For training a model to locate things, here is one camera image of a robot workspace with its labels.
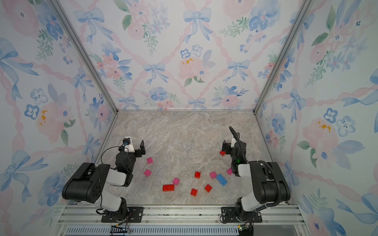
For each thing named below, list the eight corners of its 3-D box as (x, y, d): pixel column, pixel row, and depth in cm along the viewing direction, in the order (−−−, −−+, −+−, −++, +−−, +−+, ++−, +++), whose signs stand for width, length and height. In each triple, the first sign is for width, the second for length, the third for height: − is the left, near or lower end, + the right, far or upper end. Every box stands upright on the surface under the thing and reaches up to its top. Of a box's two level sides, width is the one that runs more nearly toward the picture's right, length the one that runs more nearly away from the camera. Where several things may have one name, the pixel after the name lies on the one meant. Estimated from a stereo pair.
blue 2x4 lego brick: (222, 186, 85) (223, 185, 83) (215, 177, 88) (216, 175, 87) (227, 183, 86) (227, 181, 85) (219, 174, 90) (220, 172, 88)
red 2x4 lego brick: (162, 191, 83) (162, 190, 82) (163, 185, 85) (162, 184, 84) (174, 191, 83) (173, 190, 82) (174, 185, 85) (174, 184, 84)
